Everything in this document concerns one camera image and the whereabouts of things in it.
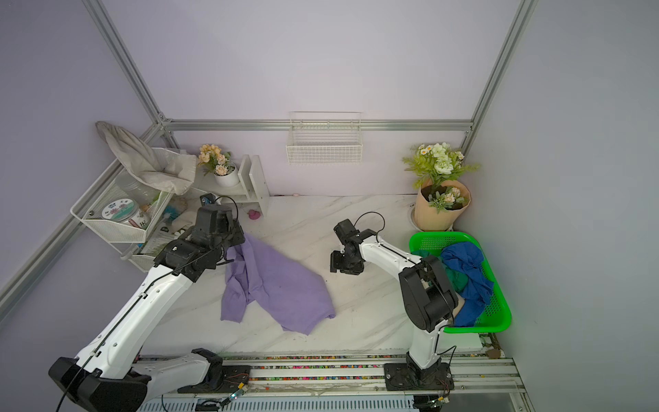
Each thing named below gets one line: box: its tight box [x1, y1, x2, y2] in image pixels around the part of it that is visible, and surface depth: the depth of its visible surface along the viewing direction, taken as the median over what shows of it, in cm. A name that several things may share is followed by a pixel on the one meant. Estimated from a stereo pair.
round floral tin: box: [101, 198, 152, 229], surface depth 68 cm
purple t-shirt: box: [220, 233, 337, 336], surface depth 88 cm
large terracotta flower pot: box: [413, 178, 472, 232], surface depth 98 cm
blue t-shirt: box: [441, 242, 495, 328], surface depth 89 cm
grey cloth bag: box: [96, 121, 198, 195], surface depth 76 cm
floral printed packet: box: [140, 219, 186, 257], surface depth 88 cm
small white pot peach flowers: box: [197, 143, 240, 188], surface depth 98 cm
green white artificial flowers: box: [401, 142, 481, 215], surface depth 91 cm
